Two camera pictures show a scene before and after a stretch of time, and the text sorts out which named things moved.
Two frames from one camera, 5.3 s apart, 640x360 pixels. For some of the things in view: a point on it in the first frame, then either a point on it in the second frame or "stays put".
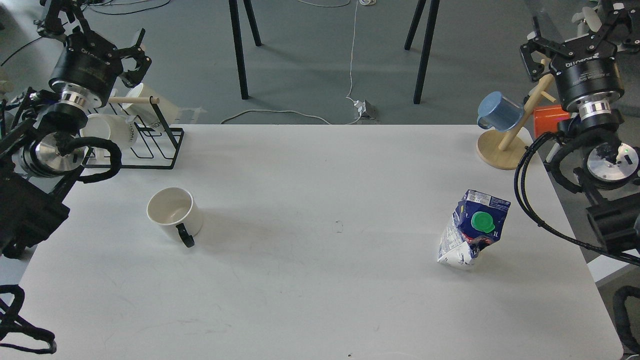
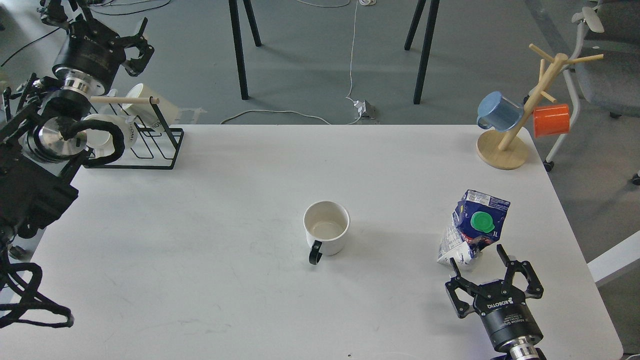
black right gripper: (589, 78) -> (505, 316)
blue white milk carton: (476, 222) stays put
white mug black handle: (176, 207) -> (325, 223)
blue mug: (497, 111) stays put
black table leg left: (233, 8) stays put
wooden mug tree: (495, 147) stays put
